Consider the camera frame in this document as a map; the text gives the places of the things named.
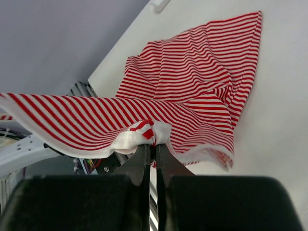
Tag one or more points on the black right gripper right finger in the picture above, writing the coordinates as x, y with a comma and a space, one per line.
167, 166

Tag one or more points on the white and chrome clothes rack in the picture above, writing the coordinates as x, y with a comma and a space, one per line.
158, 5

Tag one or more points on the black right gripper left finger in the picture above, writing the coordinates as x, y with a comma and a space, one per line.
136, 172

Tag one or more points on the red white striped tank top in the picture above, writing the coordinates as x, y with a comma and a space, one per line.
187, 92

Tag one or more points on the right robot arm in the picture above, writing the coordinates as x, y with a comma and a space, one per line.
119, 201

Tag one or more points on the aluminium mounting rail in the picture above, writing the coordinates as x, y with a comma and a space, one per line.
81, 89

